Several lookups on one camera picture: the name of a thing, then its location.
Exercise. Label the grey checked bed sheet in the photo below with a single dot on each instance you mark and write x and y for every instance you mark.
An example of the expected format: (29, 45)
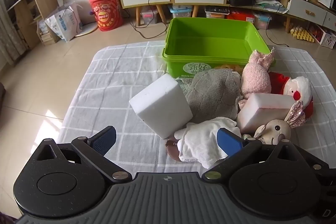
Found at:
(110, 87)

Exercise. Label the beige bunny doll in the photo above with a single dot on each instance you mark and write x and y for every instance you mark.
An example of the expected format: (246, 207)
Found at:
(274, 132)

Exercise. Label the red printed bucket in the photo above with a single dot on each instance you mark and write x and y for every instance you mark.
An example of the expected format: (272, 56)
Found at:
(105, 14)

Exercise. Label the large white foam block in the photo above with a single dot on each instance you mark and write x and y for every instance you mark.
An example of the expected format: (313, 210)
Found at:
(160, 106)

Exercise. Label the small white foam block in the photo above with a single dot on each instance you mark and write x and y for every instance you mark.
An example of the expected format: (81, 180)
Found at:
(260, 113)

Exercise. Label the yellow egg tray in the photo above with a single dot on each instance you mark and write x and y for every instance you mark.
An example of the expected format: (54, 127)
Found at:
(302, 34)

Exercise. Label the clear box with colourful contents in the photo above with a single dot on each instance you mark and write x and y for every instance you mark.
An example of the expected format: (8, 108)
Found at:
(262, 22)

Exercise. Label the brown slipper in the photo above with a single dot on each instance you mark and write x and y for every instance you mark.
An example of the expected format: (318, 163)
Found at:
(172, 151)

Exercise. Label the green plastic box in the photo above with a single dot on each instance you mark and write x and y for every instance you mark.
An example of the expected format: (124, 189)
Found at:
(210, 29)

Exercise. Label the red flat box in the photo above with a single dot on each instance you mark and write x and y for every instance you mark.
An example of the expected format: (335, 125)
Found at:
(241, 18)

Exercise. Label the white cloth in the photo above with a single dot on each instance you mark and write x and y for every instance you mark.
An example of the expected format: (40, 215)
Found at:
(202, 140)

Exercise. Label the clear storage box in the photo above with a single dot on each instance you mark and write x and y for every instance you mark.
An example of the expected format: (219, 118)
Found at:
(149, 16)

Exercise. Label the white red toy box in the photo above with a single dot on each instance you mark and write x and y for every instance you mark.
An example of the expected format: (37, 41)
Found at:
(325, 39)

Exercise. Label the white round base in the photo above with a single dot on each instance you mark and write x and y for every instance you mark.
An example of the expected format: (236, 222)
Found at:
(88, 29)

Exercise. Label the clear box with black lid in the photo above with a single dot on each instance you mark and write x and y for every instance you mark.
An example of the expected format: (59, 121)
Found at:
(216, 14)

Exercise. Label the brown cardboard box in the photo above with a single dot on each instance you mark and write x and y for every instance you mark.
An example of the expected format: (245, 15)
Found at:
(48, 33)

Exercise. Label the patterned curtain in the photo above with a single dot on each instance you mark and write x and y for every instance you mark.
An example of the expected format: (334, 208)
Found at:
(10, 29)

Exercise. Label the clear box with blue lid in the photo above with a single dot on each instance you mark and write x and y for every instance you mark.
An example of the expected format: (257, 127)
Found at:
(181, 12)

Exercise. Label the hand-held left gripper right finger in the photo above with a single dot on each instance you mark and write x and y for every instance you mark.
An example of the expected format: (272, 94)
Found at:
(229, 144)

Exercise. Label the pile of white papers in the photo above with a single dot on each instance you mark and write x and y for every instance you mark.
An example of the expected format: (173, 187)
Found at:
(270, 2)

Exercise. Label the white paper bag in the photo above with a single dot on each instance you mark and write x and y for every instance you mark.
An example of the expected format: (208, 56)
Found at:
(61, 23)

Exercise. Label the curved wooden side cabinet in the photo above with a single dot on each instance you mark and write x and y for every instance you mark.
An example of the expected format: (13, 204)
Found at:
(307, 12)

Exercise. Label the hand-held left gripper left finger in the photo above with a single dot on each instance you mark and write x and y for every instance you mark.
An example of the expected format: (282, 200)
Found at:
(102, 138)

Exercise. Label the pink plush toy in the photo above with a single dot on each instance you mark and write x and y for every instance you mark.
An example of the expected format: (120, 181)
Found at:
(256, 77)

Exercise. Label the red white santa plush toy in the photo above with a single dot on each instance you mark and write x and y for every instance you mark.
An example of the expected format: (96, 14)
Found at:
(299, 87)

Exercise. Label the grey knitted towel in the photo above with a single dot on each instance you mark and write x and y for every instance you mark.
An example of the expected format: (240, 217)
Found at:
(210, 92)

